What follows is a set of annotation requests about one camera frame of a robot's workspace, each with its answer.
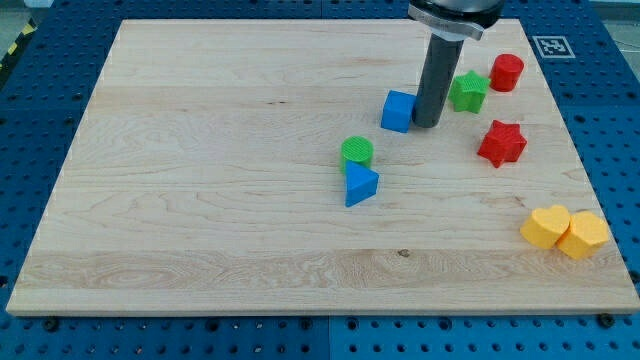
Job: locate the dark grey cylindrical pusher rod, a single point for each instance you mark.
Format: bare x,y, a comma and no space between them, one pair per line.
437,74

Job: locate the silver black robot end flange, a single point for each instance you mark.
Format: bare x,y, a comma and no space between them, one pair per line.
456,20

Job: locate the blue cube block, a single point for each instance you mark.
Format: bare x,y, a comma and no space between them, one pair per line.
397,111

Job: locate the green star block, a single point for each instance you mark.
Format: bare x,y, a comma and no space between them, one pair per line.
468,91

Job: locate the red cylinder block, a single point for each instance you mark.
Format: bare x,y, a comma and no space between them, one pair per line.
505,72

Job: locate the white fiducial marker tag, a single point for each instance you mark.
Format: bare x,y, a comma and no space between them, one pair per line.
553,47

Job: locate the red star block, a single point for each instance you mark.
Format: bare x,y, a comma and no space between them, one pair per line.
502,143

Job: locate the green cylinder block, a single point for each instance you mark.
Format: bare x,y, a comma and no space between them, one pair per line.
356,149

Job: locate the blue triangle block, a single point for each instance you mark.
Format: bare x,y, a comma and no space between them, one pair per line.
361,183

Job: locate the yellow heart block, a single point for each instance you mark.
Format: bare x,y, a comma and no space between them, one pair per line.
545,226

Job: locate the light wooden board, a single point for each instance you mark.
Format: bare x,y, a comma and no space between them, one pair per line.
204,180

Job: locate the yellow hexagon block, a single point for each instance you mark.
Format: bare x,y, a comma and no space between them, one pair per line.
586,234

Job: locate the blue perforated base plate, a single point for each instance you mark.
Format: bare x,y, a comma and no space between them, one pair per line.
44,97

